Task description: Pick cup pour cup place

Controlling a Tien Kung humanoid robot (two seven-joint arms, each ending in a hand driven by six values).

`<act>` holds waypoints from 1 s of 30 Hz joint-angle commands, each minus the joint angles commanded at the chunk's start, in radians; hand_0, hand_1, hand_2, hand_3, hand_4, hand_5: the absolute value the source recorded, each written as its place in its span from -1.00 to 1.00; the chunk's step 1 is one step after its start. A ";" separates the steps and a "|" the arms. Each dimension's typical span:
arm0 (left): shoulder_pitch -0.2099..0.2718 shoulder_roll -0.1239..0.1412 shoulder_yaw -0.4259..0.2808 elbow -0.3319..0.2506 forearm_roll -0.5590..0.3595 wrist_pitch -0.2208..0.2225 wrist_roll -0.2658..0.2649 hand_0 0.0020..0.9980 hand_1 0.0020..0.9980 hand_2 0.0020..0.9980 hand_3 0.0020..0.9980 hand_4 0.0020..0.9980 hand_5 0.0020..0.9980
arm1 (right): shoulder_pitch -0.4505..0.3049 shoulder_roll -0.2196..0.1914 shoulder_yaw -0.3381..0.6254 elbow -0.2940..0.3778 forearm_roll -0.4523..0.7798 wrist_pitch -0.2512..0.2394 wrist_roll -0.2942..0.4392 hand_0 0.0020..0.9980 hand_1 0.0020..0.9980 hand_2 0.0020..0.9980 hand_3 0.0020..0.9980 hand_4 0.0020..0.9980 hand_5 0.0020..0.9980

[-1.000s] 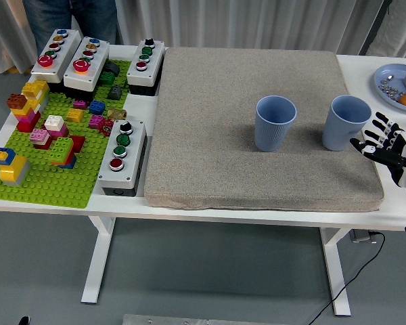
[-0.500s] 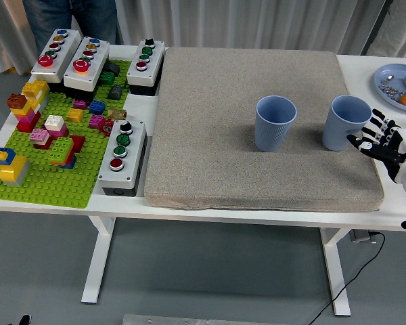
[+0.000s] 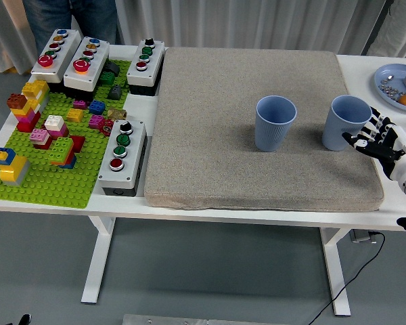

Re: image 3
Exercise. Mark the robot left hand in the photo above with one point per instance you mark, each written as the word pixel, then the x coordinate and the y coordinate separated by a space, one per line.
pixel 25 319

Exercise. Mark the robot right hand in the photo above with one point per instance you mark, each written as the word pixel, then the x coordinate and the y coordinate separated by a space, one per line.
pixel 382 145

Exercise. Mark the blue ribbed cup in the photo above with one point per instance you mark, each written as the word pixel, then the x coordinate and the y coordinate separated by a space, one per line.
pixel 335 128
pixel 270 135

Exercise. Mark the blue plate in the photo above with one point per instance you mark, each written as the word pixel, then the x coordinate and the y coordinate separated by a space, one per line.
pixel 397 71

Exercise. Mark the white table leg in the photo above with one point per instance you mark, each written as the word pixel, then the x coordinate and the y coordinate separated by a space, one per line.
pixel 98 260
pixel 335 271

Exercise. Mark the grey power adapter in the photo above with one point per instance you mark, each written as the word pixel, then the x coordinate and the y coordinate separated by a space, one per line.
pixel 358 236

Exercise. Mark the green brick baseplate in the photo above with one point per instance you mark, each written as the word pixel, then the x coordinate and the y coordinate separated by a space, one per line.
pixel 47 189

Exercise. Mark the yellow blue grey brick stack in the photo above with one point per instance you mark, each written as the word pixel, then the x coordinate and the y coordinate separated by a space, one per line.
pixel 13 169

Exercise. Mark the green-topped red brick stack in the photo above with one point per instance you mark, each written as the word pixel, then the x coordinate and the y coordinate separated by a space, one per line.
pixel 61 149

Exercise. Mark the grey-brown fabric mat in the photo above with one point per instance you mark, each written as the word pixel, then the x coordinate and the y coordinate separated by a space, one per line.
pixel 206 135

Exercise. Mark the pink-topped red brick stack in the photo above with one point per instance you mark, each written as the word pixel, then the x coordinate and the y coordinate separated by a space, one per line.
pixel 40 135

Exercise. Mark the four-button control box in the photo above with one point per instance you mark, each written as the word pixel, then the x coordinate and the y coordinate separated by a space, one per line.
pixel 135 159
pixel 155 67

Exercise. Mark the white-topped pink brick stack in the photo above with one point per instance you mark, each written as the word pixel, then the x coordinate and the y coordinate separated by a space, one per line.
pixel 55 123

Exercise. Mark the white curtain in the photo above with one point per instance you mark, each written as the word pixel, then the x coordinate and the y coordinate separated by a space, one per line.
pixel 223 20

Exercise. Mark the yellow brown red brick tower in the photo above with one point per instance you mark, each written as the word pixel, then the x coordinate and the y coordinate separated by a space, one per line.
pixel 28 115

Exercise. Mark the small magenta brick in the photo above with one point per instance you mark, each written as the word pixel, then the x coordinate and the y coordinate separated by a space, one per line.
pixel 80 104

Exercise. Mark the grey sloped piece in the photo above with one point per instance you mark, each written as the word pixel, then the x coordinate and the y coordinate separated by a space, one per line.
pixel 115 92

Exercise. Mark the dark green brick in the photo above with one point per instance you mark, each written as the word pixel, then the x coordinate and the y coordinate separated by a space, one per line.
pixel 107 78

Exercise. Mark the five-button control box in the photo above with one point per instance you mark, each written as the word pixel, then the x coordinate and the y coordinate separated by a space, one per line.
pixel 94 67
pixel 67 50

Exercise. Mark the black curved piece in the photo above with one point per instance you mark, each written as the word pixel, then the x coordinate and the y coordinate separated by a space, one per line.
pixel 113 67

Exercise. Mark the person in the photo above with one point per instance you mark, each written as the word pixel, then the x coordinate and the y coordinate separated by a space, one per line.
pixel 47 17

